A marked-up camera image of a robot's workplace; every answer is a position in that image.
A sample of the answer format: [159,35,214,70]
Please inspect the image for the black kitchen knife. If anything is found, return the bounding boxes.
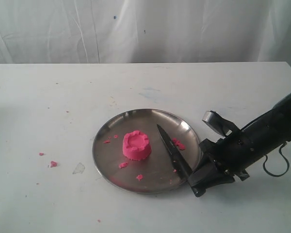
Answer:
[157,124,192,181]

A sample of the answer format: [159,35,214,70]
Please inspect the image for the pink clay crumb on table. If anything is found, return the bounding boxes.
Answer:
[50,161,58,168]

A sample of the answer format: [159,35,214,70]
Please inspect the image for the pink clay crumbs left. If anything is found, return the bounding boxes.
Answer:
[103,134,118,144]

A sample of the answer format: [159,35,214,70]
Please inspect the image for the round steel plate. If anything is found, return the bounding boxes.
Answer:
[92,109,201,194]

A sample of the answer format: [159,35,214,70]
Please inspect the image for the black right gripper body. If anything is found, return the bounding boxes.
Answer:
[199,130,251,181]

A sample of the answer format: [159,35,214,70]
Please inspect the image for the pink clay crumbs right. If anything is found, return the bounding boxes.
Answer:
[172,138,186,150]

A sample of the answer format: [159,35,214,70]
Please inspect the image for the pink dough lump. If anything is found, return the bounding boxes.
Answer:
[122,130,151,161]

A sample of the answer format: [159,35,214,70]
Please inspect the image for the clear tape piece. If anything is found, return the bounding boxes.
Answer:
[72,163,85,175]

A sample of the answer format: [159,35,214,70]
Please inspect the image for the pink clay crumbs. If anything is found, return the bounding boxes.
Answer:
[103,134,118,144]
[172,138,186,150]

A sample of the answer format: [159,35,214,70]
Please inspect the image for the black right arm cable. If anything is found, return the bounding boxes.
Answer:
[263,143,290,177]

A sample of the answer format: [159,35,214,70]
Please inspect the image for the white backdrop sheet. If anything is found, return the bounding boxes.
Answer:
[0,0,291,63]

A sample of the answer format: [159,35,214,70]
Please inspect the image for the pink clay crumb front-left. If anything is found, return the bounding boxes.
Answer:
[118,162,128,169]

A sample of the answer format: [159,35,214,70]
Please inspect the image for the pink clay crumb front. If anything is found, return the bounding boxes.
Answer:
[136,174,143,181]

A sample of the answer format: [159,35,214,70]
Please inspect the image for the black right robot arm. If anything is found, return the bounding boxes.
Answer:
[188,93,291,197]

